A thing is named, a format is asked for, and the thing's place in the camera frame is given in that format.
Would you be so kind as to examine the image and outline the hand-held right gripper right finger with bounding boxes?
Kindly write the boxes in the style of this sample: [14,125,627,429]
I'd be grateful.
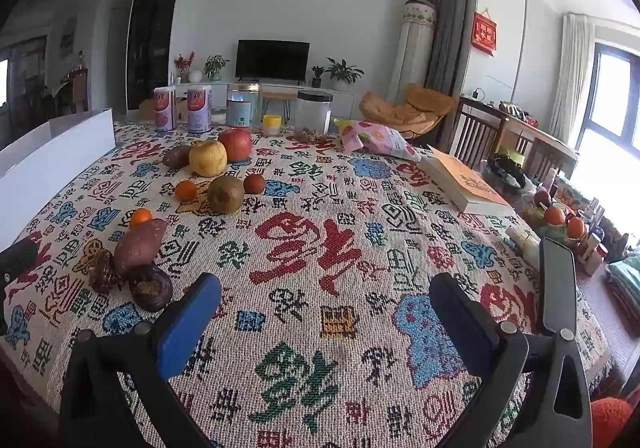
[429,272,593,448]

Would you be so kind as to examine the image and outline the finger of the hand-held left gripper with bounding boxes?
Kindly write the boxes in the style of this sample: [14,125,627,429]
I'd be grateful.
[0,239,40,280]

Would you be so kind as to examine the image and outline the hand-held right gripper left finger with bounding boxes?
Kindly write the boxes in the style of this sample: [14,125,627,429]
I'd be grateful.
[59,272,223,448]

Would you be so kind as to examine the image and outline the dark purple passion fruit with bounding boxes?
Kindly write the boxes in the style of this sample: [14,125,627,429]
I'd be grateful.
[128,264,174,313]

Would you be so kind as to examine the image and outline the wrinkled brown passion fruit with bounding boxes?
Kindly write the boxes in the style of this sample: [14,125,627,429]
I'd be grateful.
[89,248,121,295]

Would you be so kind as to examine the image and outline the large sweet potato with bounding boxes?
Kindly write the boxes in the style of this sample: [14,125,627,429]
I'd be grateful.
[113,218,168,279]

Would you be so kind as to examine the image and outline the white cardboard box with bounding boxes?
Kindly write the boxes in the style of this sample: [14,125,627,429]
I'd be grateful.
[0,108,117,229]

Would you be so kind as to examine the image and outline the brownish green pear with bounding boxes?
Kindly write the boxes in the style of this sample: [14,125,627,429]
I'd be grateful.
[207,175,245,214]

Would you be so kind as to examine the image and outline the yellow apple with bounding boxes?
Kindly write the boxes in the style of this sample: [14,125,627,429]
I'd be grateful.
[188,139,228,177]

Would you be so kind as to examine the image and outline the small sweet potato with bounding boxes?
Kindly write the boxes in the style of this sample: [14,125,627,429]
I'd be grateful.
[162,145,193,168]

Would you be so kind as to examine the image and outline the red apple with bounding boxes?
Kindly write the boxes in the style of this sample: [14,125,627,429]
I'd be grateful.
[217,127,253,163]

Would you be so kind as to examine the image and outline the black smartphone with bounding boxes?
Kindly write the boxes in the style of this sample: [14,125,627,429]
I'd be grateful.
[539,237,577,335]

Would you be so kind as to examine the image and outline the white book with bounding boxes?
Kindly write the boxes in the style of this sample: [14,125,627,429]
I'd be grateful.
[419,145,516,216]

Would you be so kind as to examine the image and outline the black bag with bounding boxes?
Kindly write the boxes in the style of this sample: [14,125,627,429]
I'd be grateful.
[480,155,526,191]

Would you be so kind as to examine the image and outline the folded cloth stack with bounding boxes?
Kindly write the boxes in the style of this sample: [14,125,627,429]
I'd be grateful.
[602,258,640,324]

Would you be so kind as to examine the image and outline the printed woven table cloth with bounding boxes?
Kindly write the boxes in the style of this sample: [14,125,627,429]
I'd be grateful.
[0,121,613,448]

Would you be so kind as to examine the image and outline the wooden dining chair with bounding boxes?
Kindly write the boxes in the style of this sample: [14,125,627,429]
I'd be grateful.
[67,68,90,114]

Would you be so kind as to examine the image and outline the wooden slat chair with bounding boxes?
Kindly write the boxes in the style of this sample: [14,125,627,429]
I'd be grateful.
[520,135,578,181]
[447,98,506,164]

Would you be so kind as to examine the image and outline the orange fluffy cushion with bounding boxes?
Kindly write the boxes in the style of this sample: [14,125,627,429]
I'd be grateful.
[590,398,635,448]

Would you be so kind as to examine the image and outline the pink snack bag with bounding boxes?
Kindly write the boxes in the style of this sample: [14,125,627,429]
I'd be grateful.
[334,118,423,163]

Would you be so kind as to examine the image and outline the pink labelled tin can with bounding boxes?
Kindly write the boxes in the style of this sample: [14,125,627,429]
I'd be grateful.
[186,84,213,134]
[154,86,177,131]

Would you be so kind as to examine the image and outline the orange lounge chair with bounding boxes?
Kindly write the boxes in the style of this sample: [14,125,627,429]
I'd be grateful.
[359,83,457,139]

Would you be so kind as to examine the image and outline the clear jar with blue label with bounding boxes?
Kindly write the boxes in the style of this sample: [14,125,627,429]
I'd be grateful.
[226,82,262,128]

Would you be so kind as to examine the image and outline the pile of nuts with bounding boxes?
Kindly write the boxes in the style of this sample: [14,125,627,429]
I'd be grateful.
[292,127,333,143]

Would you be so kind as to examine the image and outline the white tv cabinet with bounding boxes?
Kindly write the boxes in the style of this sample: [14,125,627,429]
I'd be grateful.
[172,77,372,121]

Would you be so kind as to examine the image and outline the wooden hairpin leg side table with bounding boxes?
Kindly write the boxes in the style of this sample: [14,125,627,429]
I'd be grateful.
[260,91,301,126]

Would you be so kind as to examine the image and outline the clear jar with black lid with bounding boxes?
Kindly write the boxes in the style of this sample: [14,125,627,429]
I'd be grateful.
[295,89,334,135]

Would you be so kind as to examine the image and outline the dark framed window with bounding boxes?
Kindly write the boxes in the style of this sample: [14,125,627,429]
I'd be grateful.
[575,43,640,209]

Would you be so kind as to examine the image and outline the red flower vase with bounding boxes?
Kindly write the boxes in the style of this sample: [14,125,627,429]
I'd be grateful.
[173,52,196,84]

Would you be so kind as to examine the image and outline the black display cabinet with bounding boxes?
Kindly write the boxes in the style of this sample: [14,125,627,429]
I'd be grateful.
[126,0,186,112]

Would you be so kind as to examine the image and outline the green potted plant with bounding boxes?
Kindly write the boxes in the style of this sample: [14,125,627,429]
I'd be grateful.
[204,54,231,82]

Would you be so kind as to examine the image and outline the white curtain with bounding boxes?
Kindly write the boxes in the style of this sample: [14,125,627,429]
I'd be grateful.
[550,13,593,139]

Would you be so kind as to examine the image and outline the covered standing air conditioner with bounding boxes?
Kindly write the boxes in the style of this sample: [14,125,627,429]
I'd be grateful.
[387,0,437,102]

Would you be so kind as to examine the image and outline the large leafy potted plant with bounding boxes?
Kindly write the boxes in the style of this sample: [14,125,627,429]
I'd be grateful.
[325,58,365,92]

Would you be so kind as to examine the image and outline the black television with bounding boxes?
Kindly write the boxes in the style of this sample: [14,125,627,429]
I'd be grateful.
[235,39,311,82]

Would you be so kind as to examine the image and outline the grey curtain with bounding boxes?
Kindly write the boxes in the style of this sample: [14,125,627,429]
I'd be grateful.
[425,0,473,92]

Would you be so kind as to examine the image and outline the wall picture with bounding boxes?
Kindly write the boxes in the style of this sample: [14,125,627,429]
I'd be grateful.
[60,17,78,62]

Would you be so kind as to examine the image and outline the red wall hanging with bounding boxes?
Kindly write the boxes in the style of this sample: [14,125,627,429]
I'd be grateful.
[472,12,498,56]

